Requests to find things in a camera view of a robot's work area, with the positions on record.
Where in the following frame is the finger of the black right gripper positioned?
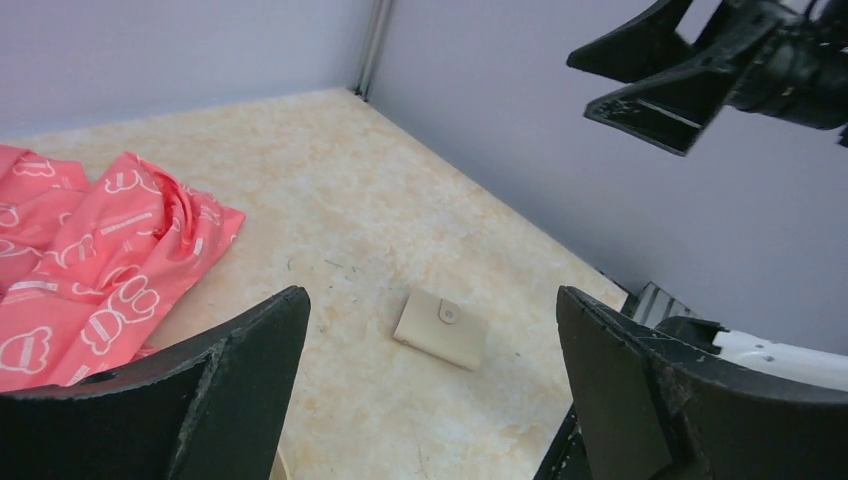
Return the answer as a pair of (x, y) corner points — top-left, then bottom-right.
(584, 13), (755, 156)
(566, 0), (693, 83)

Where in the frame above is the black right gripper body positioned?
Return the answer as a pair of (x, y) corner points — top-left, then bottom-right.
(726, 1), (847, 146)

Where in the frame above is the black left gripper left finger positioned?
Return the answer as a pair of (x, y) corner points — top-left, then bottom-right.
(1, 286), (311, 479)

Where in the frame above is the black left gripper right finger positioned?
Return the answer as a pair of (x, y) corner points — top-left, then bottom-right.
(555, 286), (847, 479)

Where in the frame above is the beige blue card holder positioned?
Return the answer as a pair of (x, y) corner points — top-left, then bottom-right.
(393, 289), (487, 371)

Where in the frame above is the pink patterned cloth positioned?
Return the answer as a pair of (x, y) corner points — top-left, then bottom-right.
(1, 145), (245, 392)

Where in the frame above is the vertical aluminium corner post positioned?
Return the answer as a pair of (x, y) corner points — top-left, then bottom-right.
(351, 0), (395, 102)

